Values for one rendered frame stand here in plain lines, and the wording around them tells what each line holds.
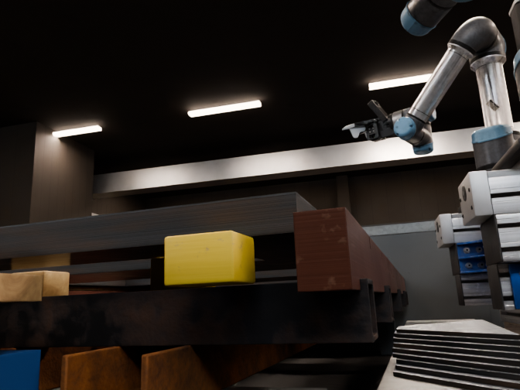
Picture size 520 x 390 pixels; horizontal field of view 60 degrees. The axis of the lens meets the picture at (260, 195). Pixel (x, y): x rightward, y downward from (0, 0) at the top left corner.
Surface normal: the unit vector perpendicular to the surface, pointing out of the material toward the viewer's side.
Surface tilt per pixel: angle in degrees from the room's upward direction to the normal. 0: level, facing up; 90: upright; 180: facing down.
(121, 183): 90
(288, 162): 90
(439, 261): 90
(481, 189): 90
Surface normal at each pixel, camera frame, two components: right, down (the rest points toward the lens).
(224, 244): -0.33, -0.20
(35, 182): 0.97, -0.10
